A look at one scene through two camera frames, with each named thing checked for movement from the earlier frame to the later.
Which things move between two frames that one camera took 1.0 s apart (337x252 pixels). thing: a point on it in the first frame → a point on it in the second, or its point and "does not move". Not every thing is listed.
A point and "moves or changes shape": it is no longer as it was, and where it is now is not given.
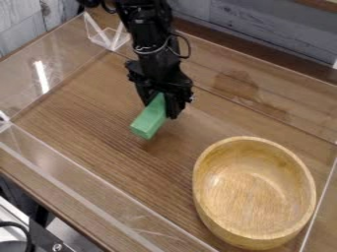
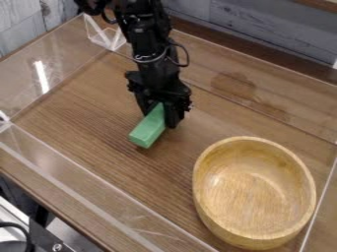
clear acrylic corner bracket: x=110 y=37 does not move
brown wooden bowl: x=255 y=193 does not move
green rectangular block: x=152 y=118 moves or changes shape
